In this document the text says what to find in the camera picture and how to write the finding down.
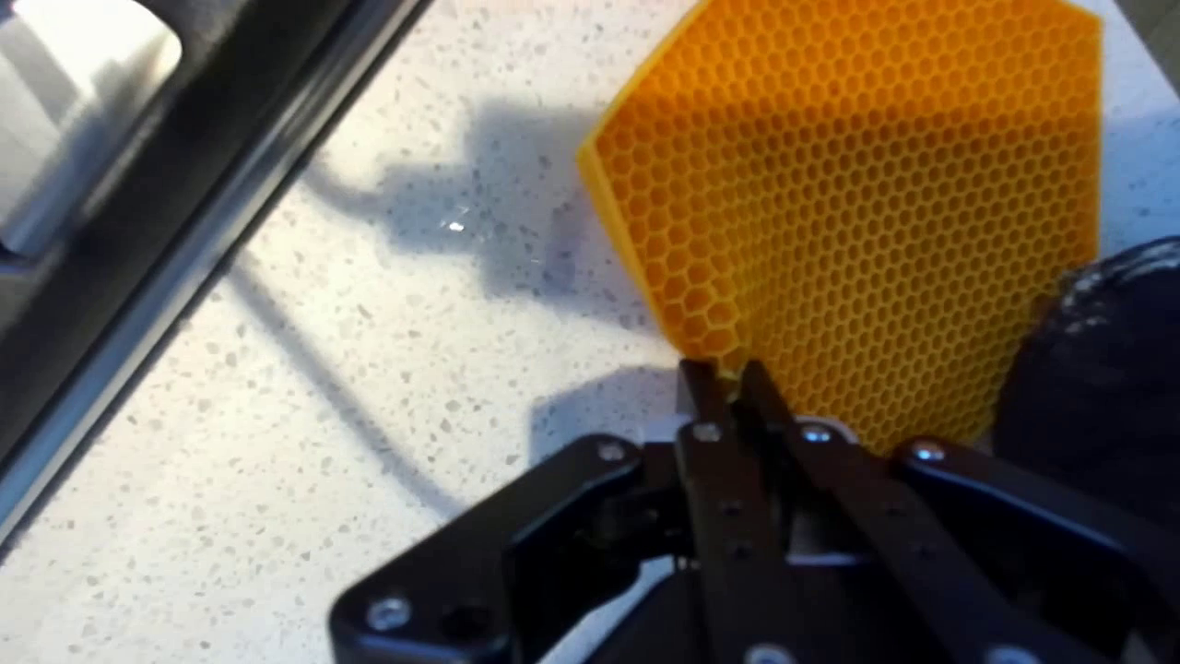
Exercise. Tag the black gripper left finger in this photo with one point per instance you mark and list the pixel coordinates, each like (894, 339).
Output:
(725, 518)

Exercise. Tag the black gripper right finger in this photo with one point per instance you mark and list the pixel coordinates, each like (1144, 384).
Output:
(886, 529)

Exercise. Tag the orange hexagonal honeycomb placemat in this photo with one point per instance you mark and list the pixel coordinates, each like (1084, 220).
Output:
(862, 186)

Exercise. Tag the stainless gas stove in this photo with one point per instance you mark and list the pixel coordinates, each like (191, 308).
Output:
(186, 162)

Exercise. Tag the black oven mitt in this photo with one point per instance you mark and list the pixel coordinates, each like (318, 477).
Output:
(1093, 381)

